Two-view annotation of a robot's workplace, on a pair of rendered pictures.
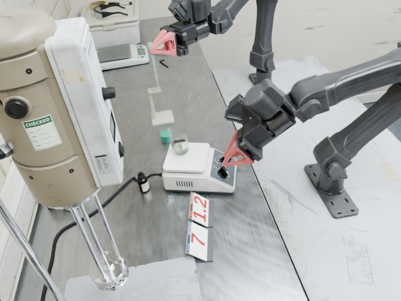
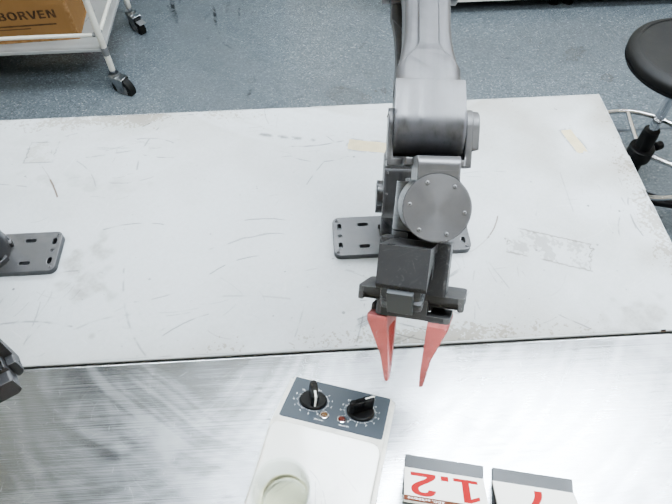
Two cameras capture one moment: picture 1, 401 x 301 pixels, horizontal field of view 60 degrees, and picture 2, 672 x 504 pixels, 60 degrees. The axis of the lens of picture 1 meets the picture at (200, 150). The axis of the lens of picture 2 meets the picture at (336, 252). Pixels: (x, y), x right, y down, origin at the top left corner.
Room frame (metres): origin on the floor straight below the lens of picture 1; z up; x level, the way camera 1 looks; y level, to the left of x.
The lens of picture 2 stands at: (0.72, 0.18, 1.60)
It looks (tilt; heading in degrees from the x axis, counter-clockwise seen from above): 54 degrees down; 273
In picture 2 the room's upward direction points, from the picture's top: 1 degrees counter-clockwise
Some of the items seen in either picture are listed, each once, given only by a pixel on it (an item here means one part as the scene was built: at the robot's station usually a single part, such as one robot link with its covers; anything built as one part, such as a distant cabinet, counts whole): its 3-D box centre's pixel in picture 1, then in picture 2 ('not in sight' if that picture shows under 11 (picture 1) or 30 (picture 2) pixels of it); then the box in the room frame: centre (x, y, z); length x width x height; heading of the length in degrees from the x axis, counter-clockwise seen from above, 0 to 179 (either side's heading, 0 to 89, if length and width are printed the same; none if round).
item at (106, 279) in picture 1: (93, 235); not in sight; (0.37, 0.19, 1.17); 0.07 x 0.07 x 0.25
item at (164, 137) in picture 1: (165, 132); not in sight; (0.95, 0.11, 0.93); 0.04 x 0.04 x 0.06
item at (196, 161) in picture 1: (187, 156); (311, 489); (0.76, 0.04, 0.98); 0.12 x 0.12 x 0.01; 79
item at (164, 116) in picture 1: (160, 104); not in sight; (1.08, 0.13, 0.96); 0.08 x 0.08 x 0.13; 8
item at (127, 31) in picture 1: (113, 23); not in sight; (1.96, 0.41, 0.97); 0.37 x 0.31 x 0.14; 5
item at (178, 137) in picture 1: (178, 140); (281, 500); (0.78, 0.06, 1.02); 0.06 x 0.05 x 0.08; 64
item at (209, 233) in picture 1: (200, 240); (537, 497); (0.51, 0.02, 0.92); 0.09 x 0.06 x 0.04; 174
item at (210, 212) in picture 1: (201, 208); (445, 483); (0.61, 0.01, 0.92); 0.09 x 0.06 x 0.04; 174
